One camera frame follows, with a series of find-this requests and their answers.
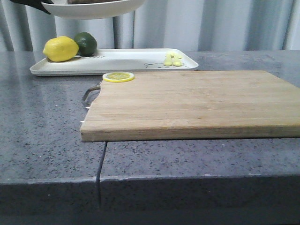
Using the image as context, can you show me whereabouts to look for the wooden cutting board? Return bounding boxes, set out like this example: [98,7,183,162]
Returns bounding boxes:
[80,70,300,142]

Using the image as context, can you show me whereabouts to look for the white round plate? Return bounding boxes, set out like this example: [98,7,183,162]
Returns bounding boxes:
[42,0,144,20]

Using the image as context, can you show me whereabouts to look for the grey curtain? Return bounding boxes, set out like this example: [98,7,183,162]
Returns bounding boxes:
[0,0,300,52]

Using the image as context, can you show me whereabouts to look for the metal cutting board handle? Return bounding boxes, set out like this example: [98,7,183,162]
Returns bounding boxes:
[81,82,101,109]

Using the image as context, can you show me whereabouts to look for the yellow corn kernel pieces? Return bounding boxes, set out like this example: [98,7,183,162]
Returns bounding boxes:
[164,52,183,67]

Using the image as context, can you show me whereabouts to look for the white rectangular tray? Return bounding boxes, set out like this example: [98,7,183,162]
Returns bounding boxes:
[30,48,198,76]

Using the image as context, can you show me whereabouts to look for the green lime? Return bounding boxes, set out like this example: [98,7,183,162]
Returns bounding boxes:
[74,32,98,57]

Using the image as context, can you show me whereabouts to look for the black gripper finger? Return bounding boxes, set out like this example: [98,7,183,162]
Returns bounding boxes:
[10,0,53,15]

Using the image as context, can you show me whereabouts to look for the yellow lemon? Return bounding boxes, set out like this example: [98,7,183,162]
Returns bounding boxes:
[43,36,79,62]

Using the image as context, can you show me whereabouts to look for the lemon slice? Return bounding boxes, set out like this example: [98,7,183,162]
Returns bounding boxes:
[102,72,135,83]

